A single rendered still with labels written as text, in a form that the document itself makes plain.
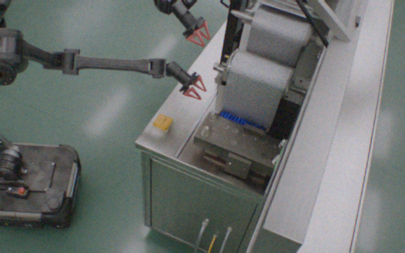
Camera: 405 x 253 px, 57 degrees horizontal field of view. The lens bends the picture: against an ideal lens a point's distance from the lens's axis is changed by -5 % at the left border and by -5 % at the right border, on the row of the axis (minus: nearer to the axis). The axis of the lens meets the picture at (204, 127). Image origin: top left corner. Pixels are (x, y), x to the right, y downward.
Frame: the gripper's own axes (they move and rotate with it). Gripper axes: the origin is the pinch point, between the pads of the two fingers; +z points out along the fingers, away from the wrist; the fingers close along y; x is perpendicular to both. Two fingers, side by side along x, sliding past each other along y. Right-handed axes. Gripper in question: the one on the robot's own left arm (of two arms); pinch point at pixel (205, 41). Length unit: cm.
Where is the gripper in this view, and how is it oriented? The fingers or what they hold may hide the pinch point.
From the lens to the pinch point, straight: 166.7
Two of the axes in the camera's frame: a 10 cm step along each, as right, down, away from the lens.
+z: 6.3, 7.0, 3.4
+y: -3.9, 6.6, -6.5
